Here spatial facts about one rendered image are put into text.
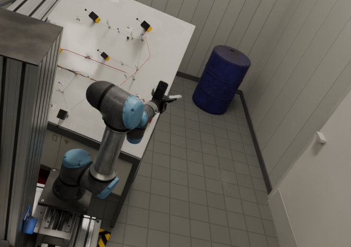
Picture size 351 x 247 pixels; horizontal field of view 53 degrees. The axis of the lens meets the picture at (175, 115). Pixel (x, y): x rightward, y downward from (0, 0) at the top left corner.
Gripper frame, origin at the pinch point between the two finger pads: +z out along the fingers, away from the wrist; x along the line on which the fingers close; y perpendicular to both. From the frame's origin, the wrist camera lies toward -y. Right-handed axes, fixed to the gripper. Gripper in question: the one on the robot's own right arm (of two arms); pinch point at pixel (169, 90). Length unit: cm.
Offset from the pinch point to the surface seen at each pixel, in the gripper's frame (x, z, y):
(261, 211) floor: 84, 139, 171
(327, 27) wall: 71, 252, -4
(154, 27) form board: -45, 66, -6
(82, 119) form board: -62, 13, 56
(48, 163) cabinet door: -84, 7, 104
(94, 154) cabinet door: -50, 14, 81
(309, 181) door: 108, 132, 106
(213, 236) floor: 49, 74, 166
